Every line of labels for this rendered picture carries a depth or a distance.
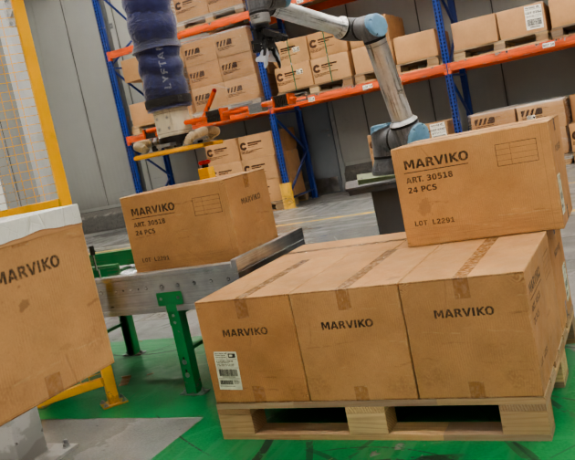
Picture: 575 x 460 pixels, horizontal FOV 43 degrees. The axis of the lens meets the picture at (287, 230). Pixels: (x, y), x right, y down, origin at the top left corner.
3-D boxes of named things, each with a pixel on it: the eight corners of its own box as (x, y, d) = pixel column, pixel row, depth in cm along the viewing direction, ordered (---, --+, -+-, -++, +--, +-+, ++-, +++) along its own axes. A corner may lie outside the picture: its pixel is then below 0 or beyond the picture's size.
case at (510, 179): (408, 247, 298) (390, 150, 293) (432, 228, 333) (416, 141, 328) (564, 228, 271) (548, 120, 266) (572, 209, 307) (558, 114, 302)
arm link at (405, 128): (411, 145, 401) (365, 12, 376) (435, 144, 387) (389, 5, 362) (393, 158, 393) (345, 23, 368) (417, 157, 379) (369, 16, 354)
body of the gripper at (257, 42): (261, 54, 335) (256, 27, 334) (277, 50, 331) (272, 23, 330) (253, 54, 329) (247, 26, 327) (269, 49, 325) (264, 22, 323)
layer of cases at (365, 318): (215, 403, 280) (193, 302, 275) (318, 322, 368) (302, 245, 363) (543, 397, 226) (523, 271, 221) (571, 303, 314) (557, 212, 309)
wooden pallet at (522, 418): (223, 439, 282) (215, 403, 280) (323, 350, 370) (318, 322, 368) (551, 441, 227) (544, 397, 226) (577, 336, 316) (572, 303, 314)
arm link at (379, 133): (387, 152, 414) (383, 121, 411) (409, 151, 400) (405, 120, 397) (367, 157, 405) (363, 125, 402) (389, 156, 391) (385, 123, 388)
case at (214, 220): (137, 277, 362) (119, 198, 357) (182, 258, 397) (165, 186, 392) (242, 265, 335) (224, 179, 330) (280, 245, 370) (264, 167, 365)
